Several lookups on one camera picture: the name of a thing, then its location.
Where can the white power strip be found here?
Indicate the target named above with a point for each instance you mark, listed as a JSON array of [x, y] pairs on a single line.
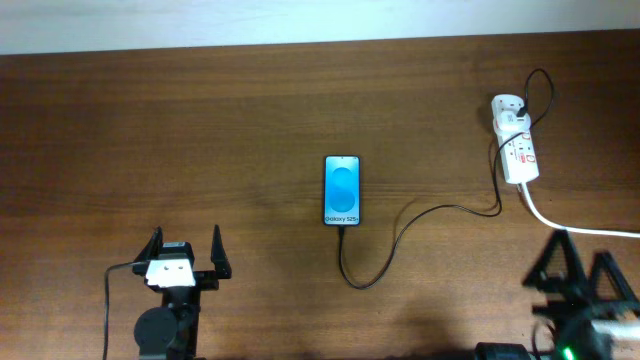
[[517, 151]]

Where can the white USB charger adapter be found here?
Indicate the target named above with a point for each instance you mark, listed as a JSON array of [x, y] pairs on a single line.
[[509, 111]]

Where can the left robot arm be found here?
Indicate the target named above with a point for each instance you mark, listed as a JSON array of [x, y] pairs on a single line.
[[170, 331]]

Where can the blue screen Galaxy smartphone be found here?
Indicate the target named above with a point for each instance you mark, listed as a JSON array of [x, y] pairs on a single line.
[[342, 205]]

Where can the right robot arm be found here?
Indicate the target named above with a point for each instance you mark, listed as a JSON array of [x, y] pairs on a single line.
[[557, 339]]

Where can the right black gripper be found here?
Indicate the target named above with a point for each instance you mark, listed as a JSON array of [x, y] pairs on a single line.
[[565, 302]]

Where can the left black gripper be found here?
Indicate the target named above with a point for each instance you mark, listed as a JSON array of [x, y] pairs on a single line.
[[204, 278]]

